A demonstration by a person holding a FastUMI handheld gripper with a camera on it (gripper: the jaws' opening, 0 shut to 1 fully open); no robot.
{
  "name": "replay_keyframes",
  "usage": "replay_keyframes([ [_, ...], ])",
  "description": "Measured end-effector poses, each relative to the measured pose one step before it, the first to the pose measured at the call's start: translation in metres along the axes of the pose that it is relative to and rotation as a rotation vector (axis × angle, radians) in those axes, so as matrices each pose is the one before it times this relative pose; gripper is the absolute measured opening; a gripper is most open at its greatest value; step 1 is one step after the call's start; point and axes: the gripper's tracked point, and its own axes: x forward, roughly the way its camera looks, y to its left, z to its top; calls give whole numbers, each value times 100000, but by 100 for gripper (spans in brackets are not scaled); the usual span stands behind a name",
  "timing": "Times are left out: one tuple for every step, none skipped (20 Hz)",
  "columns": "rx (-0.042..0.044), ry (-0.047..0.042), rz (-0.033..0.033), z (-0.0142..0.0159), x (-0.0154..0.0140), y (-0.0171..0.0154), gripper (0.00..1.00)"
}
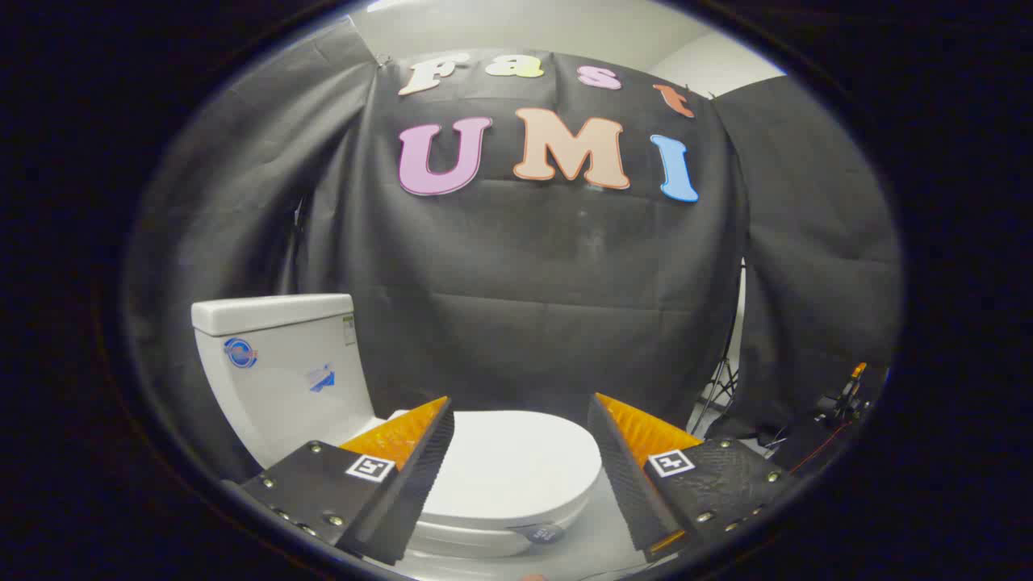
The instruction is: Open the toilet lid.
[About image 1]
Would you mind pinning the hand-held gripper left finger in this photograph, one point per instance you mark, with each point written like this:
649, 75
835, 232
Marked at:
420, 476

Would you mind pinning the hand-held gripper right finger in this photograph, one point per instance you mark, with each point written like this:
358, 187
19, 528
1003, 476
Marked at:
625, 476

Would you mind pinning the white toilet lid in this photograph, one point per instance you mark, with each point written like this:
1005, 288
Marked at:
516, 460

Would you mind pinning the white toilet seat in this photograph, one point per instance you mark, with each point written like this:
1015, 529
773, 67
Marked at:
476, 539

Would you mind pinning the white toilet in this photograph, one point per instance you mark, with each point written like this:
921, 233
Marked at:
282, 379

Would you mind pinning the black backdrop cloth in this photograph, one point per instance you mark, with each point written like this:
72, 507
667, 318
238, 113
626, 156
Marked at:
524, 307

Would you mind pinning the black device with orange tip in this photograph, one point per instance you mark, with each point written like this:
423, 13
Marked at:
847, 395

